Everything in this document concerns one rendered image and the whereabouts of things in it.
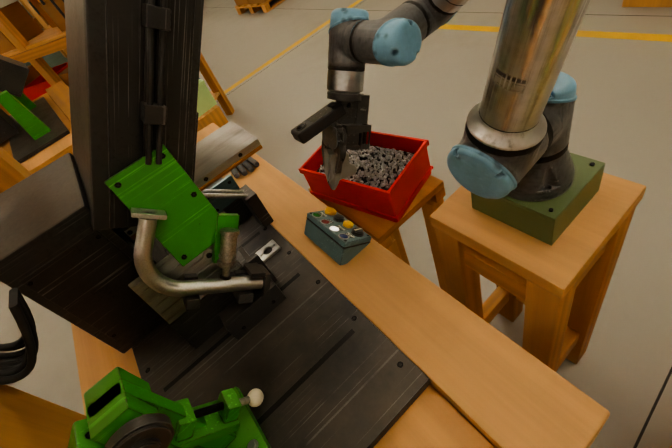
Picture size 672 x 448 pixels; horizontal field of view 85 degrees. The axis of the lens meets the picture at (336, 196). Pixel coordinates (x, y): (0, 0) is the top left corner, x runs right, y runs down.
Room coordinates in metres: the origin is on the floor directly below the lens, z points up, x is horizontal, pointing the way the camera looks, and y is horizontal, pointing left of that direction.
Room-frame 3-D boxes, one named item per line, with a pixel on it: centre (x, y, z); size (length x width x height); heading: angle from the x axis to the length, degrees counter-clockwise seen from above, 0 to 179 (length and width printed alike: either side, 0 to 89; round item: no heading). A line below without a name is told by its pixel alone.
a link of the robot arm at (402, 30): (0.64, -0.21, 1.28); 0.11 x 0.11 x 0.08; 27
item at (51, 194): (0.71, 0.55, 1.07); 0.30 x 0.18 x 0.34; 22
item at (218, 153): (0.77, 0.32, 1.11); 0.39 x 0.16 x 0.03; 112
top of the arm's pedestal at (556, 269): (0.50, -0.40, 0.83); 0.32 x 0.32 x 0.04; 23
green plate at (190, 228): (0.62, 0.30, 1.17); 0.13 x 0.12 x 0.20; 22
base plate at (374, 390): (0.66, 0.38, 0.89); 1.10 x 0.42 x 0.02; 22
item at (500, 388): (0.77, 0.13, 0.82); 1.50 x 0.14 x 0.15; 22
